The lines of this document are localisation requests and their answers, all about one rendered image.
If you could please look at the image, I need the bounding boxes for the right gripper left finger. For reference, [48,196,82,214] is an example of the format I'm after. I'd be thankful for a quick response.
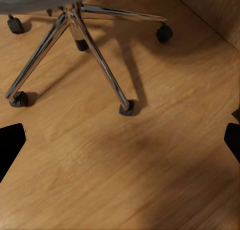
[0,123,26,183]

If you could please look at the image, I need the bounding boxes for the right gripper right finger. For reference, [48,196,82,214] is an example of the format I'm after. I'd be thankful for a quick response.
[224,123,240,162]

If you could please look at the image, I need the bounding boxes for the swivel chair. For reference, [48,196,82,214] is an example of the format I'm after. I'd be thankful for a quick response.
[0,0,173,117]

